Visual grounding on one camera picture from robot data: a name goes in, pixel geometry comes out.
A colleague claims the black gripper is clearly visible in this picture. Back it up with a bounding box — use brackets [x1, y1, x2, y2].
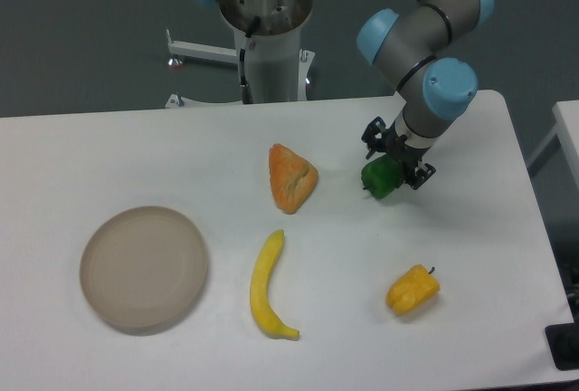
[361, 117, 436, 190]

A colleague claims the green bell pepper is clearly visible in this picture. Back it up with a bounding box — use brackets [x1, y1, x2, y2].
[361, 155, 403, 200]

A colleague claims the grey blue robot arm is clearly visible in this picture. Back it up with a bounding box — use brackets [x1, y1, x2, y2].
[198, 0, 494, 199]

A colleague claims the yellow bell pepper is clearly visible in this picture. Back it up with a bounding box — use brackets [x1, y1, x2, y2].
[385, 264, 441, 316]

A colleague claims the orange bread piece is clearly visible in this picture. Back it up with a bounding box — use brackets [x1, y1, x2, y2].
[269, 143, 318, 215]

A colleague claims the white side table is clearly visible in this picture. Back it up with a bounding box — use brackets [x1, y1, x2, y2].
[526, 100, 579, 184]

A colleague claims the yellow banana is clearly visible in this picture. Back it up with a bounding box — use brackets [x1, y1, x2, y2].
[249, 229, 300, 341]

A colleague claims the black device at edge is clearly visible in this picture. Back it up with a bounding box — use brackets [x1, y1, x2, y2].
[545, 322, 578, 371]

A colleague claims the beige round plate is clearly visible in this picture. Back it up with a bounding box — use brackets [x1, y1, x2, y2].
[79, 206, 209, 335]

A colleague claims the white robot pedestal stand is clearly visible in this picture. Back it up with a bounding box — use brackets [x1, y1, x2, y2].
[166, 0, 315, 104]

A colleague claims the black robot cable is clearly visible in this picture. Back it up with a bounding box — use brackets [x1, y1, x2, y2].
[238, 14, 262, 105]

